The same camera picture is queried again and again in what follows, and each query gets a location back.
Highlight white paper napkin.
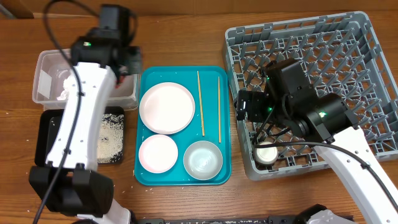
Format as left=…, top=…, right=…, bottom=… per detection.
left=57, top=75, right=75, bottom=100

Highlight clear plastic bin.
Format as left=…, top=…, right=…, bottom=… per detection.
left=32, top=50, right=142, bottom=110

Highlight red foil snack wrapper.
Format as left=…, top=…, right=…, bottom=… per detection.
left=115, top=75, right=126, bottom=89

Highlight left wooden chopstick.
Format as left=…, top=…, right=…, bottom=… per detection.
left=197, top=71, right=205, bottom=137

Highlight grey plastic dishwasher rack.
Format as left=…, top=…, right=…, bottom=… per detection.
left=224, top=11, right=397, bottom=180

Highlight small pink bowl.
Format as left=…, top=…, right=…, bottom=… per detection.
left=139, top=134, right=178, bottom=174

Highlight large white round plate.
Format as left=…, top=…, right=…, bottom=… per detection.
left=139, top=82, right=195, bottom=134

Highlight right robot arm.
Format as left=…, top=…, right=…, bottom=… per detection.
left=234, top=58, right=397, bottom=223

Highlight right wooden chopstick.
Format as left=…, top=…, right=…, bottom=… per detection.
left=218, top=77, right=222, bottom=143

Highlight teal plastic serving tray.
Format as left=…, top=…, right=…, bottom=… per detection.
left=134, top=66, right=232, bottom=186

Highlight grey round bowl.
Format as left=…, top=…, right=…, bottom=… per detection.
left=183, top=141, right=223, bottom=180

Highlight wooden chopstick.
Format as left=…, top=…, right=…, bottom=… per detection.
left=197, top=71, right=205, bottom=137
left=218, top=77, right=222, bottom=143

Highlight white plastic cup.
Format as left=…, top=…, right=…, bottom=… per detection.
left=253, top=147, right=279, bottom=165

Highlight white rice grains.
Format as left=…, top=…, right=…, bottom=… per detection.
left=97, top=113, right=124, bottom=164

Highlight black plastic tray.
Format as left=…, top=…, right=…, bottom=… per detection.
left=35, top=106, right=125, bottom=166

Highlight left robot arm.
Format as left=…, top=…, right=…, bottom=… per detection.
left=29, top=4, right=142, bottom=223

